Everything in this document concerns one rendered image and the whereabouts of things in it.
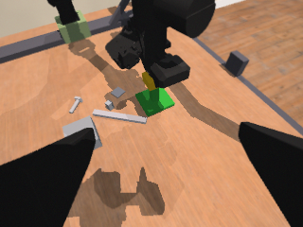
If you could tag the white flat square plate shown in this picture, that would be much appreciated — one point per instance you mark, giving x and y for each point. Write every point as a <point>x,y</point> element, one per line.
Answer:
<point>117,92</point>

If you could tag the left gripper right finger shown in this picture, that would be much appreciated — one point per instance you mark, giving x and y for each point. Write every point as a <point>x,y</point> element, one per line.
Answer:
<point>278,159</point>

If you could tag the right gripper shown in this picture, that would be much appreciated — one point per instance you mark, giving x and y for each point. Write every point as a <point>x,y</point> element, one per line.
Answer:
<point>164,68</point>

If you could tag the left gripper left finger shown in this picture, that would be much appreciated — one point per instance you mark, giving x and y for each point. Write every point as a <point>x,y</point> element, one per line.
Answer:
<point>38,189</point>

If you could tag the yellow square nut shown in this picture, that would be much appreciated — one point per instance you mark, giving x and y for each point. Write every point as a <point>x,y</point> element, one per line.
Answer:
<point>148,81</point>

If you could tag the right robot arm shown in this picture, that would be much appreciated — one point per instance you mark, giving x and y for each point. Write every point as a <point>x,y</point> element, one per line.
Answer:
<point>189,17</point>

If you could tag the grey square-head bolt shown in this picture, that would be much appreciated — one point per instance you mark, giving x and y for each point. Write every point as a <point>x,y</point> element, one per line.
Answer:
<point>78,100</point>

